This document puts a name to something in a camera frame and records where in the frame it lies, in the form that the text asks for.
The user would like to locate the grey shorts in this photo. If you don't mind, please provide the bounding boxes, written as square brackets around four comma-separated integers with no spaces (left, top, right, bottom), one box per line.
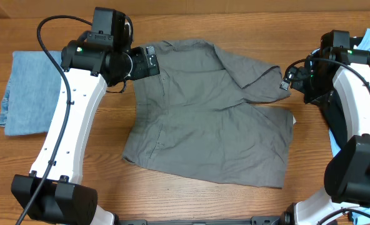
[122,39,294,188]

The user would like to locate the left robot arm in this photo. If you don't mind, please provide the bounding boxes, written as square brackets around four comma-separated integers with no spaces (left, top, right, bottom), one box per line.
[11,7,159,225]

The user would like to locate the black garment in pile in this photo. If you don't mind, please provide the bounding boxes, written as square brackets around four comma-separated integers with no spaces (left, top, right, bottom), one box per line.
[303,36,370,157]

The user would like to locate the folded blue denim garment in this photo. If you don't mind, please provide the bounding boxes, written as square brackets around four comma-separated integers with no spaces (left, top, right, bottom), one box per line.
[0,51,61,136]

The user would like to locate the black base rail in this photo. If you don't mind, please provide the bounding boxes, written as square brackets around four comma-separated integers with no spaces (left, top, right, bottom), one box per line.
[114,213,295,225]

